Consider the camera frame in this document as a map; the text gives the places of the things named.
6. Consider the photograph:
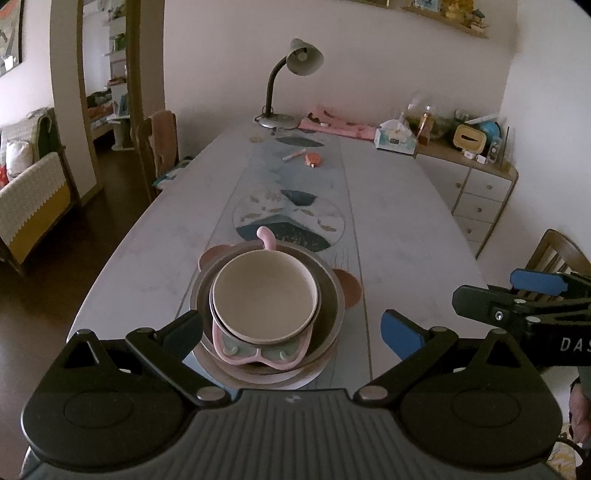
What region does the wooden wall shelf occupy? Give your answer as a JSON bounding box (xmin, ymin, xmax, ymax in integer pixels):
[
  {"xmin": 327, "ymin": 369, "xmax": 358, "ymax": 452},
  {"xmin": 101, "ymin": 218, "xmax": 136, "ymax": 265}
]
[{"xmin": 360, "ymin": 0, "xmax": 490, "ymax": 38}]

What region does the clear acrylic box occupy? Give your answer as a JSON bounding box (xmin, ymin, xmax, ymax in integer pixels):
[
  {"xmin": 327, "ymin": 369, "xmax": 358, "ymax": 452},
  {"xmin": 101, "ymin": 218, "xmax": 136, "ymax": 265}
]
[{"xmin": 485, "ymin": 138, "xmax": 507, "ymax": 165}]

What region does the amber glass bottle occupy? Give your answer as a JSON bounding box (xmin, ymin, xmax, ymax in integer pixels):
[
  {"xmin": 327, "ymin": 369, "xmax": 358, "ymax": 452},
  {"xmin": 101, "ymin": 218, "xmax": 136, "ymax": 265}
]
[{"xmin": 418, "ymin": 106, "xmax": 435, "ymax": 141}]

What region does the pink spotted cloth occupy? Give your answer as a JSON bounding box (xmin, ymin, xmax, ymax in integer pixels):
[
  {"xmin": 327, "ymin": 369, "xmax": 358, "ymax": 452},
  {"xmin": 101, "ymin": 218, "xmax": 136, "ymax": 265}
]
[{"xmin": 299, "ymin": 105, "xmax": 377, "ymax": 139}]

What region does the grey gooseneck desk lamp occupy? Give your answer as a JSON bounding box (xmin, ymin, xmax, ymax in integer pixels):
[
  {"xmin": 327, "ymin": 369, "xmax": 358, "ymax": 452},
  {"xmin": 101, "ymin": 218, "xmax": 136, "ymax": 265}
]
[{"xmin": 253, "ymin": 38, "xmax": 325, "ymax": 130}]

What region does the sofa with cream cover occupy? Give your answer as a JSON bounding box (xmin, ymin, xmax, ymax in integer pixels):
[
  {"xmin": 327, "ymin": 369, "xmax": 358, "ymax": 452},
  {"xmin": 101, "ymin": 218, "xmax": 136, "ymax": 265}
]
[{"xmin": 0, "ymin": 107, "xmax": 81, "ymax": 278}]

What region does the white drawer cabinet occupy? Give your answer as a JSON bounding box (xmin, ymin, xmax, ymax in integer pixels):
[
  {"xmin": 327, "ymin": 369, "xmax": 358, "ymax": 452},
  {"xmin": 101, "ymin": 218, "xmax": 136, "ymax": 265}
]
[{"xmin": 413, "ymin": 138, "xmax": 519, "ymax": 259}]

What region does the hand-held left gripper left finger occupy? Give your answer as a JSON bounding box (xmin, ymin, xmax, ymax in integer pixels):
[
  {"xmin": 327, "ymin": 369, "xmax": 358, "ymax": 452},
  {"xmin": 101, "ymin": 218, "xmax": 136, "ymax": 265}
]
[{"xmin": 48, "ymin": 310, "xmax": 230, "ymax": 408}]

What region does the white ceramic bowl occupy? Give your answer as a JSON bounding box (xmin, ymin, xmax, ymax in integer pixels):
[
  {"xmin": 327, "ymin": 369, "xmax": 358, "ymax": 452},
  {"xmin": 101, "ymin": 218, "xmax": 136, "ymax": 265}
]
[{"xmin": 210, "ymin": 253, "xmax": 320, "ymax": 344}]

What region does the yellow tissue holder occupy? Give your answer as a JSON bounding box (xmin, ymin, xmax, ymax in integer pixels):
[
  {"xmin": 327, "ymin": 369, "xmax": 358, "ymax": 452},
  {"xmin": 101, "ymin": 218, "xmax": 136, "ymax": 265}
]
[{"xmin": 452, "ymin": 124, "xmax": 489, "ymax": 153}]

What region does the dark wall art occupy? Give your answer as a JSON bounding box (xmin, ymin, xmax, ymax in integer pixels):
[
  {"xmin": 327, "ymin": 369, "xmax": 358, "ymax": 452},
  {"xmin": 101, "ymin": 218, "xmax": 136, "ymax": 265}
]
[{"xmin": 0, "ymin": 0, "xmax": 24, "ymax": 77}]

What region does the person's right forearm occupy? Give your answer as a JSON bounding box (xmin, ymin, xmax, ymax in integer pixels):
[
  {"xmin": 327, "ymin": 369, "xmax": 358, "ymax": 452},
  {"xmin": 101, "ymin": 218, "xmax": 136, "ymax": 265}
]
[{"xmin": 569, "ymin": 376, "xmax": 591, "ymax": 448}]

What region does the patterned table runner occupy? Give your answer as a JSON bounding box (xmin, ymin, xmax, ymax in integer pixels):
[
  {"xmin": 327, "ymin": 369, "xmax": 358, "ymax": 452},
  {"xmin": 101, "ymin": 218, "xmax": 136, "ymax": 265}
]
[{"xmin": 203, "ymin": 130, "xmax": 375, "ymax": 393}]

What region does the wooden chair with dark seat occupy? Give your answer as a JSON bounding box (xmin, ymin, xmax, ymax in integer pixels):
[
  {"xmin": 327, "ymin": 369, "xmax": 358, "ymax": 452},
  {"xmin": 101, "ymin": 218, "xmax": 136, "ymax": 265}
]
[{"xmin": 522, "ymin": 229, "xmax": 591, "ymax": 305}]

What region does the tissue box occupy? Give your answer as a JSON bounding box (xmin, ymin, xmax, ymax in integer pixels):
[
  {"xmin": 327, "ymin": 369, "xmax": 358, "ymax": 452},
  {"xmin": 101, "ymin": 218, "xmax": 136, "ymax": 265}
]
[{"xmin": 374, "ymin": 119, "xmax": 417, "ymax": 155}]

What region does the wooden door frame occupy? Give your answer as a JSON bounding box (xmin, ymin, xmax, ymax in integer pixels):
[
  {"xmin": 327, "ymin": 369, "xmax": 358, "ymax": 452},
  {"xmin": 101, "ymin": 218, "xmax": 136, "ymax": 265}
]
[{"xmin": 50, "ymin": 0, "xmax": 166, "ymax": 195}]

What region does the glass jar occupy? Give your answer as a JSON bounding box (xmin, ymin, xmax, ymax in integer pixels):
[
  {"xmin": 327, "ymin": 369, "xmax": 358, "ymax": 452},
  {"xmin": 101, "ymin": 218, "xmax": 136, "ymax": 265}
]
[{"xmin": 406, "ymin": 92, "xmax": 435, "ymax": 131}]

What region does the yellow patterned rug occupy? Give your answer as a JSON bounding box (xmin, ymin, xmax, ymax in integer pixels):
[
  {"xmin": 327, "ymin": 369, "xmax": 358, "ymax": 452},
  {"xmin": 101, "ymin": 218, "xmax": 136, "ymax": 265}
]
[{"xmin": 549, "ymin": 443, "xmax": 579, "ymax": 480}]

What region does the white shelving unit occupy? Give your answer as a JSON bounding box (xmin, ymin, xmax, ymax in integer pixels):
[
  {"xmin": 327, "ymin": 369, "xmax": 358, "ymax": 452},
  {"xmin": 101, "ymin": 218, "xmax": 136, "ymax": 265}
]
[{"xmin": 105, "ymin": 9, "xmax": 130, "ymax": 84}]

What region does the yellow shelf ornament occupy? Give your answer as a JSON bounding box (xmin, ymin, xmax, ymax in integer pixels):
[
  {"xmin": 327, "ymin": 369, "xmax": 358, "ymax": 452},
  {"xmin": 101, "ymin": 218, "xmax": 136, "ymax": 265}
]
[{"xmin": 441, "ymin": 0, "xmax": 476, "ymax": 19}]

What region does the pink pot with steel lining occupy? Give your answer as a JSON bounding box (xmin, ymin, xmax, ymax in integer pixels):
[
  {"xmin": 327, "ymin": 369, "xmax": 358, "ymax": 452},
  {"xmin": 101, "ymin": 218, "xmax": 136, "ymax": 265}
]
[{"xmin": 210, "ymin": 226, "xmax": 319, "ymax": 368}]

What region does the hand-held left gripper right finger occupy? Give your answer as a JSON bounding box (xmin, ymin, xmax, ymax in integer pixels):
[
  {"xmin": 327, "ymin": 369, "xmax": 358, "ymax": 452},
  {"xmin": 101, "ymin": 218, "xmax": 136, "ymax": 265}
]
[{"xmin": 352, "ymin": 310, "xmax": 536, "ymax": 408}]

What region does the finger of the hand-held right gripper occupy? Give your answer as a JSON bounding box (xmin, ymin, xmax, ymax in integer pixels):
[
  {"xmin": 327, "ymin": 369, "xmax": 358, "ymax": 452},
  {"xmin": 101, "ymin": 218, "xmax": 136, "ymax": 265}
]
[
  {"xmin": 510, "ymin": 269, "xmax": 591, "ymax": 302},
  {"xmin": 451, "ymin": 285, "xmax": 591, "ymax": 334}
]

